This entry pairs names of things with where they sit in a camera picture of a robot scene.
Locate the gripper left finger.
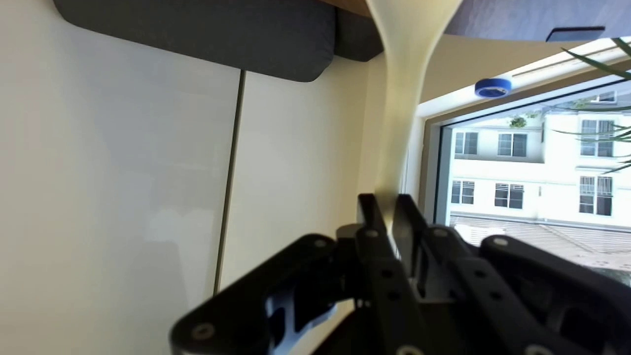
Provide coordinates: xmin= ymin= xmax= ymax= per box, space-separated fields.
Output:
xmin=169 ymin=193 xmax=430 ymax=355

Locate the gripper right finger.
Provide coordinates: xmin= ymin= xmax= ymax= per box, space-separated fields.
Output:
xmin=392 ymin=193 xmax=631 ymax=355

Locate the cream plastic spoon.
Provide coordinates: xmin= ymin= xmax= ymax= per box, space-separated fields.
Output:
xmin=365 ymin=0 xmax=465 ymax=233

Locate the window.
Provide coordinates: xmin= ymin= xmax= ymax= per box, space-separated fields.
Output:
xmin=418 ymin=38 xmax=631 ymax=287

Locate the green potted plant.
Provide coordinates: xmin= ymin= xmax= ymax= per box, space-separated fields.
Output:
xmin=552 ymin=37 xmax=631 ymax=174

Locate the blue tape roll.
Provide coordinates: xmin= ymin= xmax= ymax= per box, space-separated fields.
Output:
xmin=474 ymin=77 xmax=513 ymax=99

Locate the dark grey sofa cushion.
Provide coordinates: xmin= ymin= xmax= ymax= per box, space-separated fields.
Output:
xmin=53 ymin=0 xmax=385 ymax=83

